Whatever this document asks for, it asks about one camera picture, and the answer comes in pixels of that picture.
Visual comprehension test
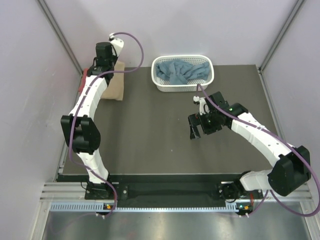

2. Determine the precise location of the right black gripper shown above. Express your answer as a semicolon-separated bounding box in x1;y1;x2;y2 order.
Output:
188;109;222;140

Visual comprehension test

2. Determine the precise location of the beige t shirt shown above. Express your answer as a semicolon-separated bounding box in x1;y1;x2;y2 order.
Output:
101;73;125;101

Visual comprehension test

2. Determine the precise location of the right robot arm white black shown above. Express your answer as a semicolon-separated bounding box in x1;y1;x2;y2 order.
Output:
188;91;312;198

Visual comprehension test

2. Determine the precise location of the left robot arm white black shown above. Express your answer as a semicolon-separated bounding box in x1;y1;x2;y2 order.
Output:
60;38;124;200

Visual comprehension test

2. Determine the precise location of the white perforated plastic basket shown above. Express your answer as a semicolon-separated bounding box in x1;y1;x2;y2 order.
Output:
151;54;215;92

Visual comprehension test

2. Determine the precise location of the crumpled blue t shirt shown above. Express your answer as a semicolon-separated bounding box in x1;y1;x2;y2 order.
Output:
155;59;211;85

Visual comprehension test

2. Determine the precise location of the folded red t shirt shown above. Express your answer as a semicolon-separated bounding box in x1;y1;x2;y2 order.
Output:
78;68;89;94

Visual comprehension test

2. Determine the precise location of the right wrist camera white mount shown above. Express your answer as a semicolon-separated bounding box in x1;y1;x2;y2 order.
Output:
193;96;210;116

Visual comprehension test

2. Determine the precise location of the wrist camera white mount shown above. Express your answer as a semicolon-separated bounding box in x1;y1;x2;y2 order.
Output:
109;34;124;57
193;96;210;116

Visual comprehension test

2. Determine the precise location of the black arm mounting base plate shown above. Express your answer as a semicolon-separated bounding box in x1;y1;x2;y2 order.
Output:
98;173;263;208

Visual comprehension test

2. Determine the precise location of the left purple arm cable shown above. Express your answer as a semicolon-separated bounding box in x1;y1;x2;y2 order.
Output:
67;31;145;218

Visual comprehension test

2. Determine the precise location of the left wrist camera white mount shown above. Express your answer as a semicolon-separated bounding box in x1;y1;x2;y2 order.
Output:
109;34;124;57

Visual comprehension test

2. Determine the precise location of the right aluminium corner post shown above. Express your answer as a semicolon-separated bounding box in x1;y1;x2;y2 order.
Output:
257;0;306;75

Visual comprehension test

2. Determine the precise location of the aluminium corner post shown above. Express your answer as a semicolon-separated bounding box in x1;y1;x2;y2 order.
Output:
35;0;83;75
257;0;306;75

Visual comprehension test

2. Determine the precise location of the aluminium front frame rail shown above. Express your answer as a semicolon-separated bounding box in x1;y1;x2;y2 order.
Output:
40;182;313;202

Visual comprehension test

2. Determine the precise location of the white slotted cable duct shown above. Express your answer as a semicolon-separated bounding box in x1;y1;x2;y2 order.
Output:
49;202;253;213

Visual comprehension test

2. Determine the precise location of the left aluminium corner post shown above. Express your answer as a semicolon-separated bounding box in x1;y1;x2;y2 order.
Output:
35;0;83;75

